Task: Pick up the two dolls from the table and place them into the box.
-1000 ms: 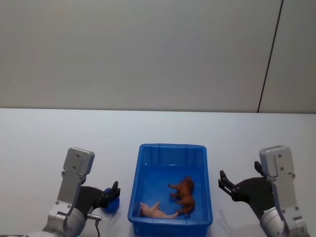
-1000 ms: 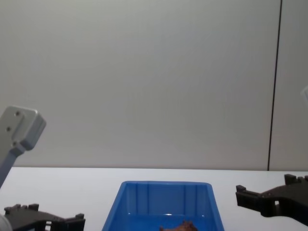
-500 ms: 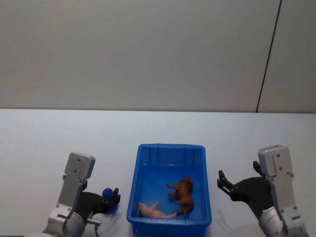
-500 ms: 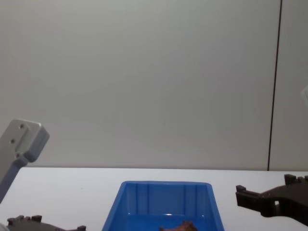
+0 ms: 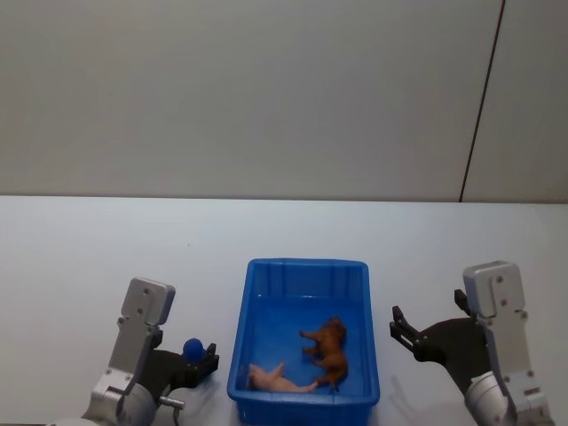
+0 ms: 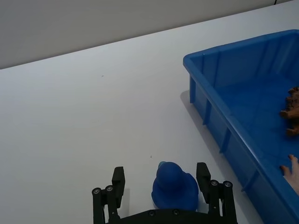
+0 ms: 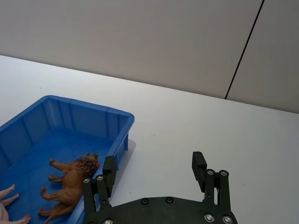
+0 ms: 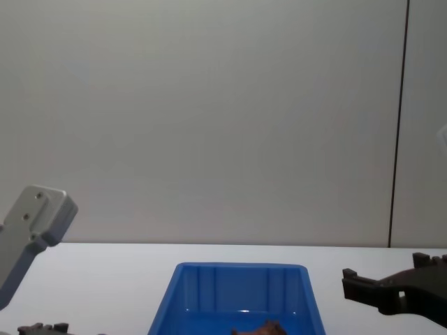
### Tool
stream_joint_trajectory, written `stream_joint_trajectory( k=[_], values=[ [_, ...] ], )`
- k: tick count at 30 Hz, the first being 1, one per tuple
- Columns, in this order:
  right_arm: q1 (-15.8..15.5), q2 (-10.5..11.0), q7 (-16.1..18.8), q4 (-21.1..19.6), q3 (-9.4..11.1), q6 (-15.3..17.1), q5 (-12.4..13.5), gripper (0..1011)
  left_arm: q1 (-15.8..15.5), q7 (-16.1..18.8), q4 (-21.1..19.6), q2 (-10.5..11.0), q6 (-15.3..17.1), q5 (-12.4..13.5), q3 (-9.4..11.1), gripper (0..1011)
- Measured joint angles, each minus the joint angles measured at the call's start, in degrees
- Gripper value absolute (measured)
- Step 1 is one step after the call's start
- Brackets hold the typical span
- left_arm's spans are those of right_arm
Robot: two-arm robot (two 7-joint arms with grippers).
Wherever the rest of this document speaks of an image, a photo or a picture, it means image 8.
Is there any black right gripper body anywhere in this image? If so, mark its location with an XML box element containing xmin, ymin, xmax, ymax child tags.
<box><xmin>378</xmin><ymin>264</ymin><xmax>447</xmax><ymax>329</ymax></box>

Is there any brown toy lion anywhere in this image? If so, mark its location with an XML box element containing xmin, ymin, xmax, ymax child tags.
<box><xmin>232</xmin><ymin>319</ymin><xmax>288</xmax><ymax>335</ymax></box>

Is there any blue plastic bin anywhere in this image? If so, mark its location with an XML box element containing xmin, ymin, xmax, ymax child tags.
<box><xmin>146</xmin><ymin>262</ymin><xmax>328</xmax><ymax>335</ymax></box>

